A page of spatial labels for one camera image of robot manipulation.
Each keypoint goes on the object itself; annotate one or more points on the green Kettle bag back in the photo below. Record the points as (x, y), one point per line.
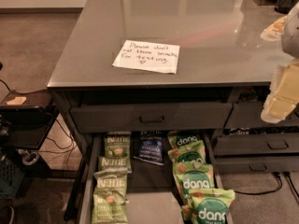
(117, 145)

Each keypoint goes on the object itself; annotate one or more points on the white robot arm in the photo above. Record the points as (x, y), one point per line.
(286, 29)

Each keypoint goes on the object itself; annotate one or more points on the green dang bag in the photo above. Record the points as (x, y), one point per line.
(181, 138)
(195, 151)
(206, 206)
(192, 175)

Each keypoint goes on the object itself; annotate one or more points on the blue Kettle vinegar chip bag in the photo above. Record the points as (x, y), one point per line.
(150, 148)

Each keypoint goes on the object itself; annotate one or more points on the dark teal plastic crate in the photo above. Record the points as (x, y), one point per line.
(11, 175)

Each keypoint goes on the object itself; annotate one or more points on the bottom right drawer front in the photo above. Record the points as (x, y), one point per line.
(257, 164)

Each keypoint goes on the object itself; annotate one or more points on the open middle drawer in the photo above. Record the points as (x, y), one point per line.
(152, 195)

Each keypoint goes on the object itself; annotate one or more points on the grey metal drawer cabinet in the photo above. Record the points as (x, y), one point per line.
(222, 59)

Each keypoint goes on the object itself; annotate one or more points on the green Dang bag back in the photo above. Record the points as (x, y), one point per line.
(181, 138)

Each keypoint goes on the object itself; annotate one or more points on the middle right drawer front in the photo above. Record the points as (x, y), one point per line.
(257, 144)

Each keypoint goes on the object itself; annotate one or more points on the green Kettle jalapeno bag front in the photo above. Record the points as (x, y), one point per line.
(109, 197)

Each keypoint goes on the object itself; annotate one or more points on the top left drawer front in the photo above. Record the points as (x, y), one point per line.
(141, 117)

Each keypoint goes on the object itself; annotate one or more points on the top right drawer front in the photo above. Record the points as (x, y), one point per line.
(248, 115)

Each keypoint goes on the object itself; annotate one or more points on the green Kettle bag middle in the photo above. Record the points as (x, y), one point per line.
(107, 162)

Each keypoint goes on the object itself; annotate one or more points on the green Dang bag front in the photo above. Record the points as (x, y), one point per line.
(206, 206)

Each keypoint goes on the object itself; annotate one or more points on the roll of tape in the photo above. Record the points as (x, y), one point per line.
(30, 158)

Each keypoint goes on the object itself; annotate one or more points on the tan sticky note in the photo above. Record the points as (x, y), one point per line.
(19, 100)

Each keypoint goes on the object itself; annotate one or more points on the black side cart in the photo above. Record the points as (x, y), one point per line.
(25, 127)

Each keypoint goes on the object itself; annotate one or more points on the white handwritten paper note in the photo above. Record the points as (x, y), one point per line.
(147, 56)

